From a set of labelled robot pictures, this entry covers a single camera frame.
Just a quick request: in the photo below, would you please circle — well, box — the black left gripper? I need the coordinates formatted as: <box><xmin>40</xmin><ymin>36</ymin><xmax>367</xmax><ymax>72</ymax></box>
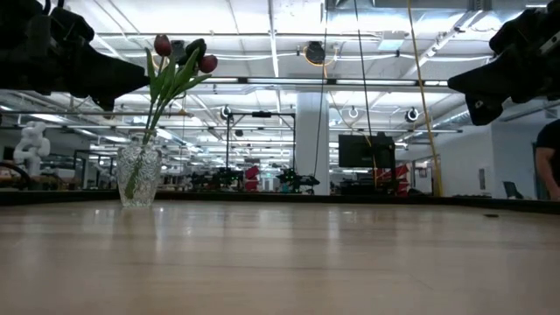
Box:
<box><xmin>37</xmin><ymin>6</ymin><xmax>150</xmax><ymax>112</ymax></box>

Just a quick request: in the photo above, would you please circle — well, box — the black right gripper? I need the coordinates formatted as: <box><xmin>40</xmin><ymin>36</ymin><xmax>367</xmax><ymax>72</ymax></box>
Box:
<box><xmin>448</xmin><ymin>6</ymin><xmax>560</xmax><ymax>127</ymax></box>

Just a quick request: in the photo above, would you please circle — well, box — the dark maroon artificial tulip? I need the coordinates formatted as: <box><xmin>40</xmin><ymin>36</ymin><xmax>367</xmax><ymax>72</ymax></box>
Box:
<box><xmin>124</xmin><ymin>33</ymin><xmax>173</xmax><ymax>200</ymax></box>

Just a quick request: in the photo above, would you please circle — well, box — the red artificial tulip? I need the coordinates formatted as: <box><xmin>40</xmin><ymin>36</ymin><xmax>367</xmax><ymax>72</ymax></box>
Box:
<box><xmin>124</xmin><ymin>54</ymin><xmax>220</xmax><ymax>200</ymax></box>

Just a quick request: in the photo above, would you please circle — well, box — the clear cut-glass vase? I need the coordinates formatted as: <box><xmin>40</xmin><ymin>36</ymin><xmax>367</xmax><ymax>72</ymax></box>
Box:
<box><xmin>115</xmin><ymin>140</ymin><xmax>164</xmax><ymax>208</ymax></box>

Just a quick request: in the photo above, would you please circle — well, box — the person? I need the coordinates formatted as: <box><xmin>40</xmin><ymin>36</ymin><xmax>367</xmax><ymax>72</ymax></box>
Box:
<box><xmin>534</xmin><ymin>118</ymin><xmax>560</xmax><ymax>202</ymax></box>

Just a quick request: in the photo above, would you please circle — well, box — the black office chair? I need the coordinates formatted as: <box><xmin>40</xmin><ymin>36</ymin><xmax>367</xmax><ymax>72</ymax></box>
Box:
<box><xmin>501</xmin><ymin>180</ymin><xmax>524</xmax><ymax>200</ymax></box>

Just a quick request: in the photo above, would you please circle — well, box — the red storage stack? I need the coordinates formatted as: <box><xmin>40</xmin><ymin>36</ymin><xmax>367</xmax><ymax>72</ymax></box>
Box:
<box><xmin>392</xmin><ymin>164</ymin><xmax>413</xmax><ymax>197</ymax></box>
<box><xmin>244</xmin><ymin>164</ymin><xmax>260</xmax><ymax>192</ymax></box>

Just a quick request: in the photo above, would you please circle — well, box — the black monitor on stand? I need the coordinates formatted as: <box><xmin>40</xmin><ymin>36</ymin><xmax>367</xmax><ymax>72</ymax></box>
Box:
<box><xmin>337</xmin><ymin>132</ymin><xmax>397</xmax><ymax>170</ymax></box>

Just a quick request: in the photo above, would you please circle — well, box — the long ceiling light bar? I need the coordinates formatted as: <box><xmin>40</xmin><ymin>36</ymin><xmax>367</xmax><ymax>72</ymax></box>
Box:
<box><xmin>0</xmin><ymin>74</ymin><xmax>560</xmax><ymax>88</ymax></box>

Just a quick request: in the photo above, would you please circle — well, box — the white building pillar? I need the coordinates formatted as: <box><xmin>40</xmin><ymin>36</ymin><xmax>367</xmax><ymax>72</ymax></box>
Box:
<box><xmin>296</xmin><ymin>91</ymin><xmax>331</xmax><ymax>195</ymax></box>

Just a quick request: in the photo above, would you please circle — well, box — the yellow hanging cable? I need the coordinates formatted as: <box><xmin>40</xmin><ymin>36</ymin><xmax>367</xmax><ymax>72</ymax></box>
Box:
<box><xmin>406</xmin><ymin>0</ymin><xmax>445</xmax><ymax>198</ymax></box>

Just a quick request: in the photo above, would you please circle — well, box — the black hanging cable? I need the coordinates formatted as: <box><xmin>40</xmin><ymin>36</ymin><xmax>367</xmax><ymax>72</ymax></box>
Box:
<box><xmin>353</xmin><ymin>0</ymin><xmax>378</xmax><ymax>190</ymax></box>

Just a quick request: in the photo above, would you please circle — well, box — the black background rig frame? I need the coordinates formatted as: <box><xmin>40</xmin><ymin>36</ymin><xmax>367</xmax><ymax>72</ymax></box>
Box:
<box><xmin>225</xmin><ymin>111</ymin><xmax>298</xmax><ymax>193</ymax></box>

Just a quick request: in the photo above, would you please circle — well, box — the black metal table frame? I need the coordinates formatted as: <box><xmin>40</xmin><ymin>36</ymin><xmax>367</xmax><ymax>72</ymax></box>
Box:
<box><xmin>0</xmin><ymin>188</ymin><xmax>560</xmax><ymax>216</ymax></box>

